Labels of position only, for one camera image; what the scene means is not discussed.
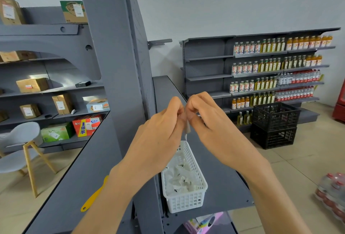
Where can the person's left hand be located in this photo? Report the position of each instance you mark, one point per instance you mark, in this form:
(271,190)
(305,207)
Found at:
(153,139)

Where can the blue and orange carton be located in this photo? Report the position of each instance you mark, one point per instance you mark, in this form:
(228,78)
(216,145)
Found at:
(98,106)

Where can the red cabinet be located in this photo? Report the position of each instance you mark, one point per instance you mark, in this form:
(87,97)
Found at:
(340,104)

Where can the green juice bottle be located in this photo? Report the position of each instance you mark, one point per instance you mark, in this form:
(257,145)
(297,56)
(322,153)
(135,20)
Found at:
(246,118)
(251,117)
(240,119)

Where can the small brown cardboard box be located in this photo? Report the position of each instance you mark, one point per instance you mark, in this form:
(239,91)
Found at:
(29,111)

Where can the person's right forearm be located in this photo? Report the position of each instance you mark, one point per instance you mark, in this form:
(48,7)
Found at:
(275,201)

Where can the white plastic basket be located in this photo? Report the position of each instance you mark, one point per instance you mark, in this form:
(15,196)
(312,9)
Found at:
(186,201)

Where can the red and yellow carton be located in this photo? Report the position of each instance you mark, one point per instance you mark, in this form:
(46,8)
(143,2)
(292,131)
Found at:
(86,126)

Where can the grey metal shelf bracket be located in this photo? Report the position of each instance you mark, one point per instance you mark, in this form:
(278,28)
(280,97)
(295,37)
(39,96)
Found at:
(159,43)

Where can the green carton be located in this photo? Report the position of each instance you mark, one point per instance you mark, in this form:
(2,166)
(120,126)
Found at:
(56,132)

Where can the person's right hand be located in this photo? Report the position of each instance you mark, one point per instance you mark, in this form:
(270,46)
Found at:
(221,134)

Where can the grey shelf unit with bottles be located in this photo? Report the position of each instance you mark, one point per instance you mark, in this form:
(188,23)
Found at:
(204,48)

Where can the grey chair with wooden legs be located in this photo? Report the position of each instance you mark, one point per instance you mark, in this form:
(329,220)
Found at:
(18,158)

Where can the yellow plastic scraper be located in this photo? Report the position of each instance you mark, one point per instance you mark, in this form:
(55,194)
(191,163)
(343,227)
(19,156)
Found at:
(93,197)

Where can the tall brown cardboard box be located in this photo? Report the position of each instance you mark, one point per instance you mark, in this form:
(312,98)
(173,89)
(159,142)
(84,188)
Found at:
(62,104)

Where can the person's left thumb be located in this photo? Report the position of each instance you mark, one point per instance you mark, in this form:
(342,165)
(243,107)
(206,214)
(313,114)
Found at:
(180,131)

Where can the brown cardboard box red label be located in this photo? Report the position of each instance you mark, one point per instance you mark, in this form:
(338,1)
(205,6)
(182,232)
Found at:
(32,85)

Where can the pile of white packets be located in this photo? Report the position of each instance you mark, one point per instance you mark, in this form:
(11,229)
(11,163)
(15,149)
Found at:
(180,178)

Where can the black plastic crate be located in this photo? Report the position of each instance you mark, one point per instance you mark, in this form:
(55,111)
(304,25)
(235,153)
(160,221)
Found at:
(275,116)
(272,138)

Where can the green and brown cardboard box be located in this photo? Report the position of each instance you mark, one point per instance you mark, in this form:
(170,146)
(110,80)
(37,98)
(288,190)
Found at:
(74,11)

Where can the grey shelf unit with boxes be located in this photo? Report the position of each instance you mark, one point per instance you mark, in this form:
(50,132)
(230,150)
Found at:
(64,89)

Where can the black flat device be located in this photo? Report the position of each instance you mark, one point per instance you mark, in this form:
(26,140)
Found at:
(83,84)

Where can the person's right thumb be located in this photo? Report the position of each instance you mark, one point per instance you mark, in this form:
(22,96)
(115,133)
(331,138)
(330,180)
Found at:
(198,126)

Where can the row of assorted juice bottles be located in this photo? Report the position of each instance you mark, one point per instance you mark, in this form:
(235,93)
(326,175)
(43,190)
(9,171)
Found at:
(253,100)
(283,44)
(253,85)
(275,65)

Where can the shrink-wrapped pack of water bottles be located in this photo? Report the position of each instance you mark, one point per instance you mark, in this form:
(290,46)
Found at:
(331,196)

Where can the row of red-label water bottles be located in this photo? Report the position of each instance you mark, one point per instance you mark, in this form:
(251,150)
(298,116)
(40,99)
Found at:
(295,94)
(299,77)

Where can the pink printed box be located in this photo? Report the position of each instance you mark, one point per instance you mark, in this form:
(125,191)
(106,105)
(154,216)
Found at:
(204,224)

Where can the small white paper packet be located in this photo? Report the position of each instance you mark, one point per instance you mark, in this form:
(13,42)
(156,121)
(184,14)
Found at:
(187,128)

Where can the grey metal gondola shelf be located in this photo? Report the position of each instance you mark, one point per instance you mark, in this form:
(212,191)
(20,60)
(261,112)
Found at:
(113,53)

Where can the brown cardboard box white label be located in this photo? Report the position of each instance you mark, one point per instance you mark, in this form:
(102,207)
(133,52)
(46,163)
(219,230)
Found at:
(10,11)

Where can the flat brown cardboard box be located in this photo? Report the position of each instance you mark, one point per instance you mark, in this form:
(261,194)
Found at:
(17,56)

